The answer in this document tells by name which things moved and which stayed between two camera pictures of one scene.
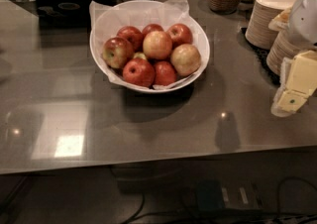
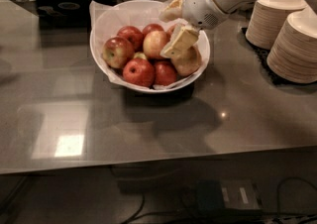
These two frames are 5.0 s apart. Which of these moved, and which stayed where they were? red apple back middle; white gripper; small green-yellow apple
Moved: white gripper
Stayed: small green-yellow apple; red apple back middle
